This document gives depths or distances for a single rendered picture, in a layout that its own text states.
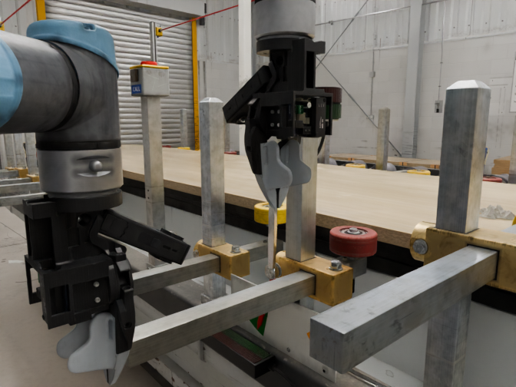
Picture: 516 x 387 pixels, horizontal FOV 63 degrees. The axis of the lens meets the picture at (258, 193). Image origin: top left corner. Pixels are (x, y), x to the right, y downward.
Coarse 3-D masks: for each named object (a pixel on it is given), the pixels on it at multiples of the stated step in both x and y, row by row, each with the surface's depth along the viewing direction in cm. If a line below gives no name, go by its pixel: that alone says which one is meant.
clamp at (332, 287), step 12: (288, 264) 68; (300, 264) 66; (312, 264) 66; (324, 264) 66; (324, 276) 63; (336, 276) 62; (348, 276) 64; (324, 288) 63; (336, 288) 62; (348, 288) 64; (324, 300) 63; (336, 300) 63
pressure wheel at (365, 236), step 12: (336, 228) 74; (348, 228) 74; (360, 228) 74; (336, 240) 70; (348, 240) 68; (360, 240) 68; (372, 240) 69; (336, 252) 70; (348, 252) 69; (360, 252) 68; (372, 252) 69
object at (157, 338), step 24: (360, 264) 72; (264, 288) 59; (288, 288) 61; (312, 288) 64; (192, 312) 52; (216, 312) 52; (240, 312) 55; (264, 312) 58; (144, 336) 46; (168, 336) 48; (192, 336) 50; (144, 360) 46
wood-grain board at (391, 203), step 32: (128, 160) 196; (192, 160) 196; (224, 160) 196; (192, 192) 126; (224, 192) 113; (256, 192) 113; (320, 192) 113; (352, 192) 113; (384, 192) 113; (416, 192) 113; (512, 192) 113; (320, 224) 88; (352, 224) 82; (384, 224) 79; (416, 224) 79; (480, 224) 79
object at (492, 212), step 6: (480, 210) 88; (486, 210) 86; (492, 210) 84; (498, 210) 85; (504, 210) 85; (510, 210) 84; (480, 216) 85; (486, 216) 84; (492, 216) 83; (498, 216) 84; (504, 216) 83; (510, 216) 82
